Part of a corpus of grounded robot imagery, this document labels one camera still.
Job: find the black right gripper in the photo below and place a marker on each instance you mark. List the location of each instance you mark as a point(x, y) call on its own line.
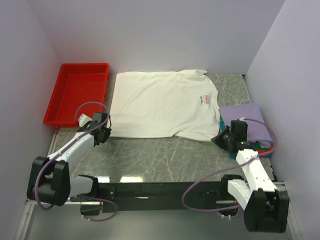
point(217, 140)

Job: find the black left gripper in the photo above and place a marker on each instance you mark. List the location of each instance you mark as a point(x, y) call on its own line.
point(107, 134)

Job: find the white t-shirt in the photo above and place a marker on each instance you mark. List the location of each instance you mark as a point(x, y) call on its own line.
point(165, 104)

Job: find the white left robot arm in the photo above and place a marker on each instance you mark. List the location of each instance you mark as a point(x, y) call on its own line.
point(50, 183)

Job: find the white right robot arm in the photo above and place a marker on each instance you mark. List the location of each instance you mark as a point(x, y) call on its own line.
point(265, 207)

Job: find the folded teal t-shirt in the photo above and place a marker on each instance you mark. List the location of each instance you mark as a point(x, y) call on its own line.
point(222, 124)

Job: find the folded purple t-shirt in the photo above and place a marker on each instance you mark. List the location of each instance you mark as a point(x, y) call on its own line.
point(256, 132)

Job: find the folded green t-shirt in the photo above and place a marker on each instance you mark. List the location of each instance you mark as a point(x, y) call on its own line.
point(263, 145)

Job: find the red plastic tray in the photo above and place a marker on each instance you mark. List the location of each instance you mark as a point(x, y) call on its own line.
point(76, 84)

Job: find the folded orange t-shirt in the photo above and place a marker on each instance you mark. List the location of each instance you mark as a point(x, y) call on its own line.
point(265, 152)

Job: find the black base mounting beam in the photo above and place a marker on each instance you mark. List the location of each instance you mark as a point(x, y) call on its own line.
point(152, 196)

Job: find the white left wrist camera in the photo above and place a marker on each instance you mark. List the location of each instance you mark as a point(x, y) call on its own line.
point(83, 119)

